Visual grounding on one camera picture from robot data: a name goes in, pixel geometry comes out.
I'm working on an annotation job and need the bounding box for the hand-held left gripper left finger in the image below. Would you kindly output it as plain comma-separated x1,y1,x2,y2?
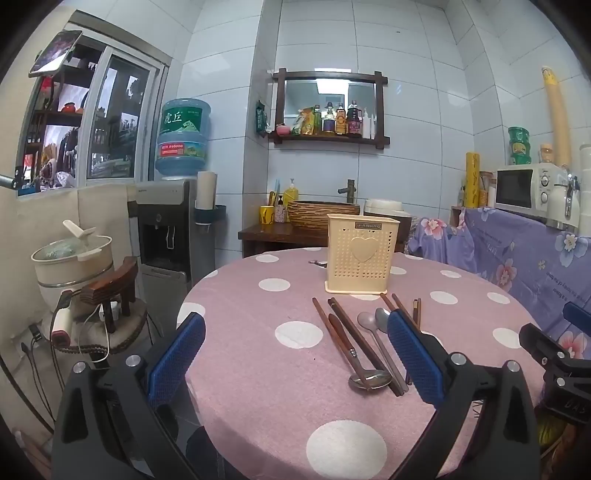
52,312,207,480

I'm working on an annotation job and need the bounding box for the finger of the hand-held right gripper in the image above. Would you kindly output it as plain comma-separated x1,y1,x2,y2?
518,322,591,371
562,301,591,331

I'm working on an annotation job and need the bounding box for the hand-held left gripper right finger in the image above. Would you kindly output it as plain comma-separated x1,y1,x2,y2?
386,310,541,480

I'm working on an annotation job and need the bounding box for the wooden handled metal spoon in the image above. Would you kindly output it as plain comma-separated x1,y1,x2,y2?
328,314,393,393

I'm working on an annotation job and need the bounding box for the silver metal spoon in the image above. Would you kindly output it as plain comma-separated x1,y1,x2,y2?
357,311,409,393
374,307,413,386

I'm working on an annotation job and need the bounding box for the dark brown chopstick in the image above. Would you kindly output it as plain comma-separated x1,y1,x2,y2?
327,298,404,398

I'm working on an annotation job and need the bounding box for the beige perforated utensil holder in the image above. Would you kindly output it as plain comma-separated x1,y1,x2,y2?
324,213,400,295

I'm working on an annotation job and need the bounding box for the pink polka dot tablecloth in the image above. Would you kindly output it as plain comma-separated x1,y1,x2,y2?
177,248,546,480

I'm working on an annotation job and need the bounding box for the purple floral cloth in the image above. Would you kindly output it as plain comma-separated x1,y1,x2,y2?
408,206,591,361

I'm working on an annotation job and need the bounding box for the small dark wooden stool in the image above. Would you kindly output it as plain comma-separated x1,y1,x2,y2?
79,257,140,334

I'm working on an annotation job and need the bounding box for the hanging bottle opener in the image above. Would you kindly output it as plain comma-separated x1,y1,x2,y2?
564,171,582,220

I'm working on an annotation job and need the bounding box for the white red hair dryer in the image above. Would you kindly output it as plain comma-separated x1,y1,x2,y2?
50,290,75,345

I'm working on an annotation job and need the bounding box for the grey water dispenser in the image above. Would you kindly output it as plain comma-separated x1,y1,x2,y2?
127,179,218,298

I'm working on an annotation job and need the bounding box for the white microwave oven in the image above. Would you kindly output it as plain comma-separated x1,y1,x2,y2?
494,163,581,230

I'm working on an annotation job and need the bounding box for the cream electric cooking pot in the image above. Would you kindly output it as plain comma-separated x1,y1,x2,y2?
31,220,115,320

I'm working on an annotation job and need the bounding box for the dark blue holder tray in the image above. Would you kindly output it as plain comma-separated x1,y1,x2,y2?
194,204,227,226

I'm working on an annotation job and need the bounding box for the dark wooden washstand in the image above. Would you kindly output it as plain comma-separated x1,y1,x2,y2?
238,223,413,260

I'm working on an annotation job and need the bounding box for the white brown rice cooker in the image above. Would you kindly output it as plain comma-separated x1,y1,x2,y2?
363,198,413,254

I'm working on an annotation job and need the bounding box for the glass storage jar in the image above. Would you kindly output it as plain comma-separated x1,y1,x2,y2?
478,172,498,208

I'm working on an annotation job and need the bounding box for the yellow wrap roll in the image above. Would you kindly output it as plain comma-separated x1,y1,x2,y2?
464,152,482,209

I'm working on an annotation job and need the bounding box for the woven pattern sink basin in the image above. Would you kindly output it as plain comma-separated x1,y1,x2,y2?
287,200,361,232

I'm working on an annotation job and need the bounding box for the stack of green noodle cups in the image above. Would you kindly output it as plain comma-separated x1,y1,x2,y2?
507,126,533,166

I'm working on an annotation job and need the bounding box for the tall yellow tube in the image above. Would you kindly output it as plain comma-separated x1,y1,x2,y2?
541,66,571,168

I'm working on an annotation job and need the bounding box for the blue water jug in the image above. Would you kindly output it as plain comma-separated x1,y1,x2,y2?
154,98,212,181

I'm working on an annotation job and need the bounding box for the sliding glass window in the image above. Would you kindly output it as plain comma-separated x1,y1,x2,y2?
17,13,172,197

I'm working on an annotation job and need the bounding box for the dark soy sauce bottle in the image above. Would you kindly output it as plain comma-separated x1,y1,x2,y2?
346,100,362,137

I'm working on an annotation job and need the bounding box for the yellow green seasoning packet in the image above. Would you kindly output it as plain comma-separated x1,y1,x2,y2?
295,108,318,136

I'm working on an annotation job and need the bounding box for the wooden wall shelf with mirror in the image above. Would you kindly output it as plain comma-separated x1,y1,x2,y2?
269,69,391,151

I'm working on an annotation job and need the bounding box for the smartphone on mount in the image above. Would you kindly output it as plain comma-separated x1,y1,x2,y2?
28,30,84,78

